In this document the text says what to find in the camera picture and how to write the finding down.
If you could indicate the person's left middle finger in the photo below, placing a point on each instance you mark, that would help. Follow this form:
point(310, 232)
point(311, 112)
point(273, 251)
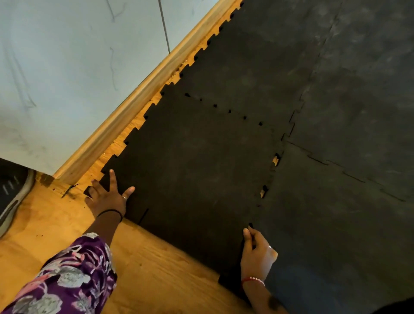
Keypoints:
point(97, 187)

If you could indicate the black wristband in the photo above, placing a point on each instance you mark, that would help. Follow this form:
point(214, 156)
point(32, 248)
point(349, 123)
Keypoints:
point(111, 211)

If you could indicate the person's right hand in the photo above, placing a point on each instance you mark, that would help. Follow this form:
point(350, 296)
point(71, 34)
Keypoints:
point(257, 262)

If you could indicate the person's left forearm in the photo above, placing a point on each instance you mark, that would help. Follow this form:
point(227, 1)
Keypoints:
point(105, 226)

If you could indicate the black interlocking foam mat tile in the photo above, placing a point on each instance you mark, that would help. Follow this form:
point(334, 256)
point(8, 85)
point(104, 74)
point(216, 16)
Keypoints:
point(252, 64)
point(339, 242)
point(200, 174)
point(362, 97)

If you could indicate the wooden baseboard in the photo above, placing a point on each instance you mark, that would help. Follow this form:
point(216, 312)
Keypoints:
point(129, 103)

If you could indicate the person's right thumb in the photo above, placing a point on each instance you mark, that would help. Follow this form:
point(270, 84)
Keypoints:
point(247, 241)

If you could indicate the black grey machine base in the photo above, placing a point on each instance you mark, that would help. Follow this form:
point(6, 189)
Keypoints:
point(13, 191)

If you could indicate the person's left hand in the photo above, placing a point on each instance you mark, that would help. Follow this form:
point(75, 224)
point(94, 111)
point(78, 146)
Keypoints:
point(108, 202)

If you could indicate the purple floral sleeve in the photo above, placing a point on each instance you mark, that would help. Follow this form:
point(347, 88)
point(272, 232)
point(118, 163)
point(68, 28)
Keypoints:
point(71, 278)

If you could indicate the person's right forearm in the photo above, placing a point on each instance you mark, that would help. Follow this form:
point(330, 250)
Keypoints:
point(262, 297)

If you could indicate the person's left thumb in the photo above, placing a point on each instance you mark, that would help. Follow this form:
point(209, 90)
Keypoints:
point(128, 193)

